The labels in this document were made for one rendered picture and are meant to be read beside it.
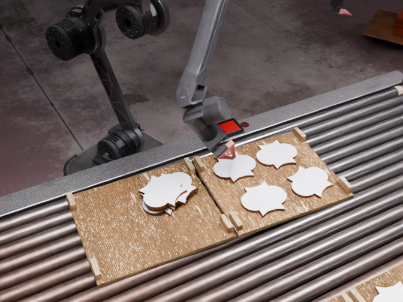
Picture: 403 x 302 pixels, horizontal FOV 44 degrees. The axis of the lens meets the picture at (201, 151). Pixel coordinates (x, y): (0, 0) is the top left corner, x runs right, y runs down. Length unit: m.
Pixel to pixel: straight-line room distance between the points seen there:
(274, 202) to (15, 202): 0.80
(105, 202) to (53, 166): 1.58
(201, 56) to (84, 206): 0.57
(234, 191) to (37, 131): 2.04
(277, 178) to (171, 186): 0.36
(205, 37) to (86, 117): 2.13
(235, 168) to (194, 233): 0.30
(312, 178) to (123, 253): 0.65
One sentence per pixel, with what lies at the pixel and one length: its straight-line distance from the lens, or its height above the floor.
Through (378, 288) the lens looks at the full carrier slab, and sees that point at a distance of 1.44.
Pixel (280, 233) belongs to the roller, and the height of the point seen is 0.92.
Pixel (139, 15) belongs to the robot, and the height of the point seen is 1.18.
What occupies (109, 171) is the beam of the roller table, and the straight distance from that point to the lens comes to 1.69.
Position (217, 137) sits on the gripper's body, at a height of 1.14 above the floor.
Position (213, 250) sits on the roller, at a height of 0.91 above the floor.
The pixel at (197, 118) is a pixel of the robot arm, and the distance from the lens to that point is 1.40.
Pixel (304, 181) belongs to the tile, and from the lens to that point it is 1.64.
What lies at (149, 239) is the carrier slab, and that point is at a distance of 1.46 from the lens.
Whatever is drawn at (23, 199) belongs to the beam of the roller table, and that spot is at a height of 0.92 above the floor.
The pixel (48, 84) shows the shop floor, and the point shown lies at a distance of 3.84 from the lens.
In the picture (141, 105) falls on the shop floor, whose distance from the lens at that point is 3.52.
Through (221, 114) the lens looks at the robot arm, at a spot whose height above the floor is 1.25.
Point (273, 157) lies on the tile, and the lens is 1.70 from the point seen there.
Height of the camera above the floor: 2.08
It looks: 42 degrees down
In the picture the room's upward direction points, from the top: 2 degrees clockwise
